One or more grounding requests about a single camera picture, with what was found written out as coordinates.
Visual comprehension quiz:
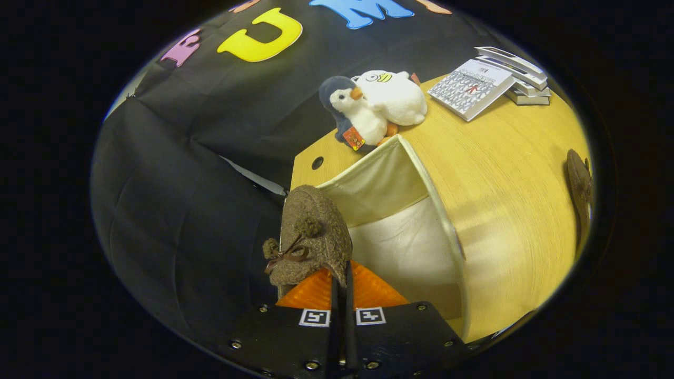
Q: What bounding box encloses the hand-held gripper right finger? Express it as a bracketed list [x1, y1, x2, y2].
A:
[344, 260, 470, 379]

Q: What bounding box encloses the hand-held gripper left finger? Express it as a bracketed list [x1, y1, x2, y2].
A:
[210, 267, 343, 379]

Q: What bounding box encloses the cream fabric storage box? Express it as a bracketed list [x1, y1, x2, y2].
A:
[315, 134, 470, 342]

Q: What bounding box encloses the brown fuzzy shoe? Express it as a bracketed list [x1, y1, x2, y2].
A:
[262, 184, 353, 302]
[566, 149, 594, 251]

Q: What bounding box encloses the black backdrop cloth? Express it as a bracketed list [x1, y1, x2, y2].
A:
[91, 0, 527, 348]

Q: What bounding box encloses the grey white penguin plush toy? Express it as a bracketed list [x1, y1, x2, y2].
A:
[319, 75, 399, 153]

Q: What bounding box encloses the white duck plush toy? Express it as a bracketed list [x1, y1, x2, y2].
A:
[352, 70, 428, 127]

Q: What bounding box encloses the patterned cover book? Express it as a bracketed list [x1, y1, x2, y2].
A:
[427, 58, 517, 123]

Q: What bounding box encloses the dark cover book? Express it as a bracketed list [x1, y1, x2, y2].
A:
[505, 91, 551, 106]

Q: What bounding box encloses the white book green print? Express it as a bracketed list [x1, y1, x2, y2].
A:
[513, 80, 552, 98]

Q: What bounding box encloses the white book blue cover picture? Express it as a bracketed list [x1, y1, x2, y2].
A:
[477, 55, 549, 91]

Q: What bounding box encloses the white book grey cover picture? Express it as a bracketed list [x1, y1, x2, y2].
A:
[474, 46, 546, 74]

